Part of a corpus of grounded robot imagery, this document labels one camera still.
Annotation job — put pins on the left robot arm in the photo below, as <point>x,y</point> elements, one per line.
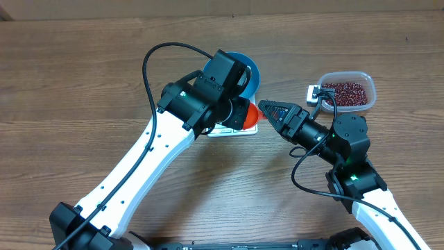
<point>189,107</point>

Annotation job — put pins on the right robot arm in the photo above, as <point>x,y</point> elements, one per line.
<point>352,180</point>

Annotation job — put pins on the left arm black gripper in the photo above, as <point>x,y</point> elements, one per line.
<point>241,106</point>

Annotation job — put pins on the clear plastic container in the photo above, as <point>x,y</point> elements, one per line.
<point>361,78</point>

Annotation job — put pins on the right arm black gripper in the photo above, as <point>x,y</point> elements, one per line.
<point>293,122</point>

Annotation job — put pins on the blue bowl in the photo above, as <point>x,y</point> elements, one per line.
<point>229,75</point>

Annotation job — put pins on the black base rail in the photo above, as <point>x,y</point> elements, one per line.
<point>310,244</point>

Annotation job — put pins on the red beans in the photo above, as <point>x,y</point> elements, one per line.
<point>348,93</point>

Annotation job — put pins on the white kitchen scale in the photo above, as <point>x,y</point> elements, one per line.
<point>222,131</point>

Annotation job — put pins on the red measuring scoop blue handle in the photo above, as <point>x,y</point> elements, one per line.
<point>254,115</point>

